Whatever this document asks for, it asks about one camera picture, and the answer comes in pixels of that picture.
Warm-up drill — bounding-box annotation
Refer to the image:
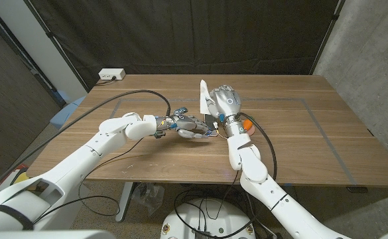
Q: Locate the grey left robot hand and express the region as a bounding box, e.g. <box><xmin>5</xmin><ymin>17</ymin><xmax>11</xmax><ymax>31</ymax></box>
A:
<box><xmin>166</xmin><ymin>114</ymin><xmax>214</xmax><ymax>139</ymax></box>

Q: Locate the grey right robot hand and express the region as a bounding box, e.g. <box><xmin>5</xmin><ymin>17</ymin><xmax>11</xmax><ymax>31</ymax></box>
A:
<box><xmin>206</xmin><ymin>84</ymin><xmax>243</xmax><ymax>118</ymax></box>

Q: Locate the white paper towel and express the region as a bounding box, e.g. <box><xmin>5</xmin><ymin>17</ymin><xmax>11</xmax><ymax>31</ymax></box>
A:
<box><xmin>199</xmin><ymin>79</ymin><xmax>216</xmax><ymax>116</ymax></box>

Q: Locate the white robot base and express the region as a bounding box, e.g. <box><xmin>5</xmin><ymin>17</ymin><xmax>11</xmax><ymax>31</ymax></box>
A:
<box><xmin>160</xmin><ymin>198</ymin><xmax>257</xmax><ymax>239</ymax></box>

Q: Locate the orange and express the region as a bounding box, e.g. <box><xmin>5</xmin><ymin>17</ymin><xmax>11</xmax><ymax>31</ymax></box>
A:
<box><xmin>242</xmin><ymin>119</ymin><xmax>256</xmax><ymax>136</ymax></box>

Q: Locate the blue silver metallic gadget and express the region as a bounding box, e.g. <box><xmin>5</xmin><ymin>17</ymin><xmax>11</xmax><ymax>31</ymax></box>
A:
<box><xmin>172</xmin><ymin>107</ymin><xmax>189</xmax><ymax>118</ymax></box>

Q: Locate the black backdrop curtain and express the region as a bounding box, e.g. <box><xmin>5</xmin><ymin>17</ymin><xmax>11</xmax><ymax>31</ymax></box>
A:
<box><xmin>24</xmin><ymin>0</ymin><xmax>344</xmax><ymax>91</ymax></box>

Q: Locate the clear plastic bag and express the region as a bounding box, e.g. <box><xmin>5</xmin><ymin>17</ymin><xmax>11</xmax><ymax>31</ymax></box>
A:
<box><xmin>130</xmin><ymin>182</ymin><xmax>166</xmax><ymax>217</ymax></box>

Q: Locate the white power strip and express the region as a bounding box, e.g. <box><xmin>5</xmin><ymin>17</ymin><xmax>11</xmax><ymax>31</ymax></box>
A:
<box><xmin>98</xmin><ymin>68</ymin><xmax>127</xmax><ymax>81</ymax></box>

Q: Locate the white table leg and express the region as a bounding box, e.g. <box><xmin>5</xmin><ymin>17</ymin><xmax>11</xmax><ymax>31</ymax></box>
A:
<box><xmin>115</xmin><ymin>181</ymin><xmax>136</xmax><ymax>223</ymax></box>

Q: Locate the black backdrop stand pole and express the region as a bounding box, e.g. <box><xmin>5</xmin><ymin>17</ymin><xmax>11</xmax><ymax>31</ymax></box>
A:
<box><xmin>308</xmin><ymin>0</ymin><xmax>346</xmax><ymax>76</ymax></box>
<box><xmin>23</xmin><ymin>0</ymin><xmax>90</xmax><ymax>93</ymax></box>

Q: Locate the light blue stool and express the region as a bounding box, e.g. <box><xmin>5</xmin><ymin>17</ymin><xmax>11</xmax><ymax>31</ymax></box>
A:
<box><xmin>49</xmin><ymin>96</ymin><xmax>87</xmax><ymax>131</ymax></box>

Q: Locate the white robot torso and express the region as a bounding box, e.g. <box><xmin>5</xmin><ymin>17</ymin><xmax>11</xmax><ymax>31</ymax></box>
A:
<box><xmin>0</xmin><ymin>229</ymin><xmax>117</xmax><ymax>239</ymax></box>

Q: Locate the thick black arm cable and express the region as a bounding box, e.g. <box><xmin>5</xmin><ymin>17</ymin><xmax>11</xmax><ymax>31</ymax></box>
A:
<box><xmin>0</xmin><ymin>89</ymin><xmax>172</xmax><ymax>200</ymax></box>
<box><xmin>238</xmin><ymin>112</ymin><xmax>279</xmax><ymax>182</ymax></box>

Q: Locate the black power strip cable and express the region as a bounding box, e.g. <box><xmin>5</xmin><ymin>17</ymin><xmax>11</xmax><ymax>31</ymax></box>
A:
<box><xmin>95</xmin><ymin>76</ymin><xmax>117</xmax><ymax>87</ymax></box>

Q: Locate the thin black cable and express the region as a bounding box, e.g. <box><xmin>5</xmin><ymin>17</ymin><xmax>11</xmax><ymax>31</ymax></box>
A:
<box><xmin>32</xmin><ymin>137</ymin><xmax>145</xmax><ymax>225</ymax></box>

